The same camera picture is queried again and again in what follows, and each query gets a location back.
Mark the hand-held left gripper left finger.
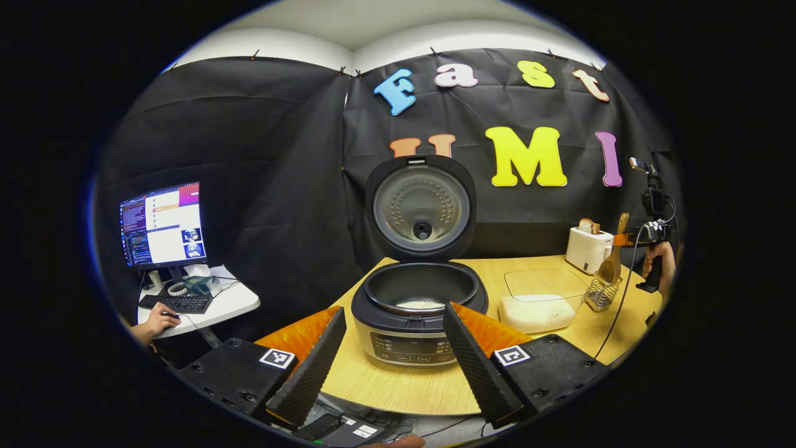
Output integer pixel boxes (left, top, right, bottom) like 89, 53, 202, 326
177, 306, 348, 430

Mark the computer monitor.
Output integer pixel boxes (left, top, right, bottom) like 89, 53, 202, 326
119, 181, 207, 269

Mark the wooden spoon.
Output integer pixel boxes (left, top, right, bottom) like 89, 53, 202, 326
598, 213, 630, 284

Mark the black and silver rice cooker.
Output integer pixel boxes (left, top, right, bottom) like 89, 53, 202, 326
351, 154, 489, 368

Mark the clear chopstick holder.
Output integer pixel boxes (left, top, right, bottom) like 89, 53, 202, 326
585, 274, 622, 312

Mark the white toaster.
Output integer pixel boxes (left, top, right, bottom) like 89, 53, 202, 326
566, 226, 614, 275

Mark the black keyboard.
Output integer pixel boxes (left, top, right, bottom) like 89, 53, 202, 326
139, 294, 212, 314

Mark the black box with white labels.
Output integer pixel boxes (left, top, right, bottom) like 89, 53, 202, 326
320, 417, 386, 447

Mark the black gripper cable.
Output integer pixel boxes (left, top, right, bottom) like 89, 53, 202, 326
593, 196, 677, 360

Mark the white side table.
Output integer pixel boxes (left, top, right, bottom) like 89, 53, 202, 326
137, 264, 261, 340

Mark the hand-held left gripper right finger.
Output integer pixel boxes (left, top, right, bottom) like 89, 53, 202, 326
443, 302, 610, 430

